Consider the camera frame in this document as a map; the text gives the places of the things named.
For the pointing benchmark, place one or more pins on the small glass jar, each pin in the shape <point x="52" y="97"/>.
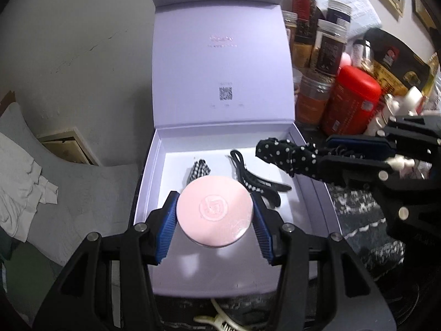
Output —
<point x="363" y="52"/>

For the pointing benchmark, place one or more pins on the clear jar orange contents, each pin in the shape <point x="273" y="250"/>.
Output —
<point x="313" y="100"/>

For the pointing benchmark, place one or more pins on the white cloth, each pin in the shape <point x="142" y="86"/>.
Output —
<point x="20" y="186"/>

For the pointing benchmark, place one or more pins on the grey pillow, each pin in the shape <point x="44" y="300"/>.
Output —
<point x="86" y="200"/>

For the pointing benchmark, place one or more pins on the black hair clip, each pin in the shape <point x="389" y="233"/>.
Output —
<point x="262" y="186"/>

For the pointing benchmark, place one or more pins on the red canister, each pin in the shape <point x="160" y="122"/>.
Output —
<point x="351" y="107"/>

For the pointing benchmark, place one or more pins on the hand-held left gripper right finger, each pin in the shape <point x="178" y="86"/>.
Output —
<point x="262" y="227"/>

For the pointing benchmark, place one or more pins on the cream hair claw clip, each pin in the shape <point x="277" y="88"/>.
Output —
<point x="220" y="321"/>

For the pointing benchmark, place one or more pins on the black bag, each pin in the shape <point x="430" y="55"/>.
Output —
<point x="396" y="60"/>

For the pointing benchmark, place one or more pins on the gingham scrunchie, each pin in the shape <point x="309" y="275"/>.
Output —
<point x="199" y="171"/>

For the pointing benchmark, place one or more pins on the clear jar red contents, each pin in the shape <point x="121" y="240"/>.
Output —
<point x="304" y="8"/>

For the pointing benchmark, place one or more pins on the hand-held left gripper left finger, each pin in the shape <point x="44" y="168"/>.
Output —
<point x="167" y="227"/>

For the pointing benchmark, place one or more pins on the polka dot scrunchie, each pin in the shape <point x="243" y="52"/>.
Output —
<point x="286" y="155"/>

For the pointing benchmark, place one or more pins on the wooden framed board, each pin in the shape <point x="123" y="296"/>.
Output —
<point x="67" y="146"/>

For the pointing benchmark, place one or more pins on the round jar pink lid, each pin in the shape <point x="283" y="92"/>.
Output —
<point x="215" y="210"/>

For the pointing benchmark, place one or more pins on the clear jar dark blue label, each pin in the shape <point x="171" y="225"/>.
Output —
<point x="339" y="11"/>

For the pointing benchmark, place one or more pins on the white gift box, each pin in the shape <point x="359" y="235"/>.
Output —
<point x="220" y="76"/>

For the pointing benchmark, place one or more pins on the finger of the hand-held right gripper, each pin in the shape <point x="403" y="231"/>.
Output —
<point x="348" y="170"/>
<point x="355" y="143"/>

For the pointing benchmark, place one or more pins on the clear jar yellow contents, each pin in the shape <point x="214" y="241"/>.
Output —
<point x="290" y="29"/>

